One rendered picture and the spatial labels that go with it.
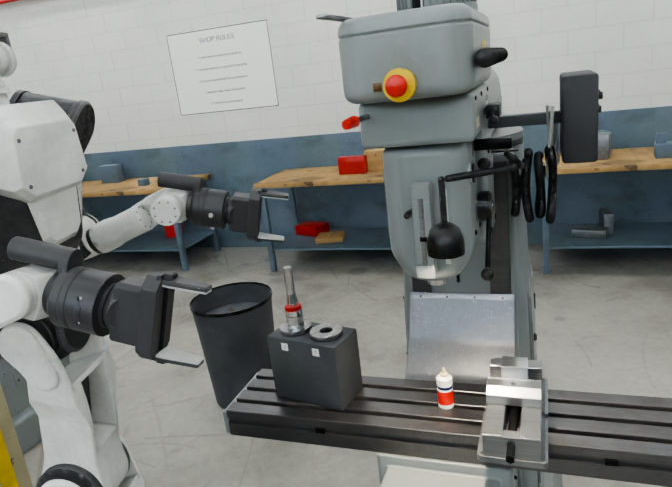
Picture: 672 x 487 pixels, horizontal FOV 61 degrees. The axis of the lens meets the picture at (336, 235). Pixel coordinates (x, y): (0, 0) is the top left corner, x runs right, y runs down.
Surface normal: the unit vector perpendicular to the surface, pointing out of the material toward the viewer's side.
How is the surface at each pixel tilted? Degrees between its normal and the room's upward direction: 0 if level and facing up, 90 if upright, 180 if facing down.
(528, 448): 90
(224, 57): 90
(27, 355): 90
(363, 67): 90
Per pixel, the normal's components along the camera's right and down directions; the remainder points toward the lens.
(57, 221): 0.99, -0.07
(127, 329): -0.19, 0.18
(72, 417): -0.16, 0.66
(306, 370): -0.51, 0.29
